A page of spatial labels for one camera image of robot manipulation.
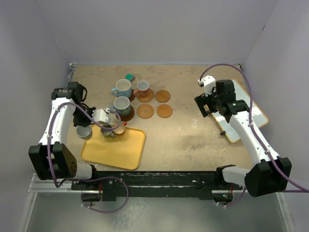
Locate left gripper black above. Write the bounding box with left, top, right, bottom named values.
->
left=73, top=104, right=98, bottom=127

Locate grey mug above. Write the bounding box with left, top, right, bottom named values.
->
left=76, top=125, right=92, bottom=140

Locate small olive grey cup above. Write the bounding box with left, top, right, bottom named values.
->
left=100, top=125, right=115, bottom=138

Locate dark brown wooden coaster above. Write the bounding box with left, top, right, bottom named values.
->
left=120, top=106, right=135, bottom=121
left=129, top=89, right=135, bottom=101

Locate blue floral mug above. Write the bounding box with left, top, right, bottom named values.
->
left=108, top=96, right=130, bottom=116

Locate large light blue mug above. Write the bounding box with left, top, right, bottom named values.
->
left=111, top=79, right=132, bottom=98

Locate orange wooden coaster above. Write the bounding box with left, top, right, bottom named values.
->
left=156, top=104, right=173, bottom=118
left=155, top=89, right=170, bottom=102

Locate woven light brown coaster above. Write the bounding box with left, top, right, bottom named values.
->
left=137, top=103, right=154, bottom=119
left=133, top=88, right=154, bottom=102

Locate pink cup orange handle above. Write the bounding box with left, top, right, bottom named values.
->
left=133, top=81, right=150, bottom=98

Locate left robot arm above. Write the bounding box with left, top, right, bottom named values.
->
left=28, top=82, right=99, bottom=189

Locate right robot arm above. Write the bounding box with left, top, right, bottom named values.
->
left=195, top=76, right=292, bottom=197

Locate small brown cup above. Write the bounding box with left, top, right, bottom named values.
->
left=113, top=122, right=127, bottom=135

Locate yellow plastic tray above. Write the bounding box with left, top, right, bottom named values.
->
left=81, top=126, right=146, bottom=170

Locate green whiteboard eraser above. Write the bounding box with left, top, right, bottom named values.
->
left=125, top=73, right=135, bottom=82

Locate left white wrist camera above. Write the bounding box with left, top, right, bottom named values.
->
left=92, top=109, right=111, bottom=125

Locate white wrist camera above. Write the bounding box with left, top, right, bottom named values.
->
left=92, top=109, right=111, bottom=125
left=198, top=75, right=216, bottom=97

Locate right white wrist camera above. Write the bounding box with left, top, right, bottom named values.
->
left=198, top=75, right=216, bottom=97

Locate whiteboard with yellow frame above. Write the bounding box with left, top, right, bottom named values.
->
left=211, top=79, right=268, bottom=143

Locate aluminium frame rail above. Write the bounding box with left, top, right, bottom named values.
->
left=28, top=174, right=82, bottom=193

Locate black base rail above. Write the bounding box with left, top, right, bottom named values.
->
left=71, top=171, right=241, bottom=201

